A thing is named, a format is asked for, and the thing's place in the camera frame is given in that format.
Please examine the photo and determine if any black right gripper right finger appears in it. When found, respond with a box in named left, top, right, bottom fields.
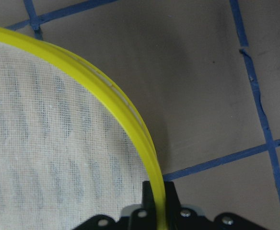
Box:
left=164, top=182, right=193, bottom=230

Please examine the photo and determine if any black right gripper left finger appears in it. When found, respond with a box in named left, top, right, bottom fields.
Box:
left=128, top=181, right=157, bottom=230

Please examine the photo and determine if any yellow top steamer layer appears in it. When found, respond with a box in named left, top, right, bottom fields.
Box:
left=0, top=27, right=168, bottom=230

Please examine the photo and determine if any white steamer cloth liner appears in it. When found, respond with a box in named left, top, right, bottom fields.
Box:
left=0, top=43, right=147, bottom=230

